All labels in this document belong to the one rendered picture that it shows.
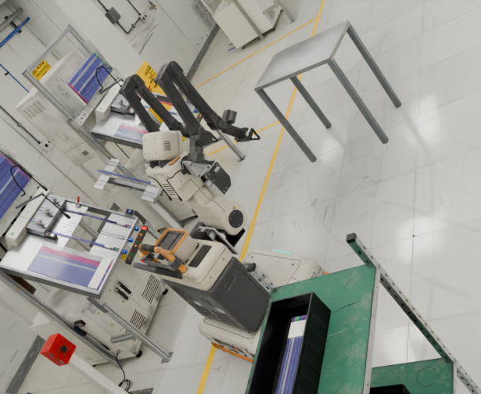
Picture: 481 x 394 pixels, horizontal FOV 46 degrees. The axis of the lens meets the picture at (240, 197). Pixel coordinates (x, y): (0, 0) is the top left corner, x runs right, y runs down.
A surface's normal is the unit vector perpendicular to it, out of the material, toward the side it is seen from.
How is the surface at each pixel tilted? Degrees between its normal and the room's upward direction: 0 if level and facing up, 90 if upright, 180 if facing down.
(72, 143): 90
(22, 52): 90
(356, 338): 0
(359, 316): 0
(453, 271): 0
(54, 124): 90
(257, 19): 90
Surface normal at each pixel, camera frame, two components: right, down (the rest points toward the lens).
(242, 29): -0.25, 0.69
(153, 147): -0.80, 0.11
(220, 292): 0.58, 0.02
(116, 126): 0.11, -0.68
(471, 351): -0.60, -0.66
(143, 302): 0.76, -0.30
